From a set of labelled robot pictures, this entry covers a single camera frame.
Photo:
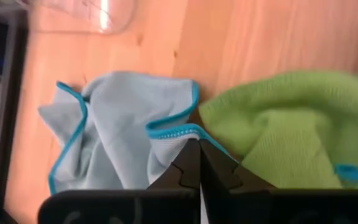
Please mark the green microfiber towel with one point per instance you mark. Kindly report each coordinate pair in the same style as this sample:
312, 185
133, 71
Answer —
291, 130

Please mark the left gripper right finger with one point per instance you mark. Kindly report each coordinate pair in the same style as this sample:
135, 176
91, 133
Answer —
259, 205

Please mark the clear plastic bin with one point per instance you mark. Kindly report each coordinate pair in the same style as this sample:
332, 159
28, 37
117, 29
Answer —
73, 18

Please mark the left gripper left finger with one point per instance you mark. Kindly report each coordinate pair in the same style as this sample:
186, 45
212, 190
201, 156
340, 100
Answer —
166, 205

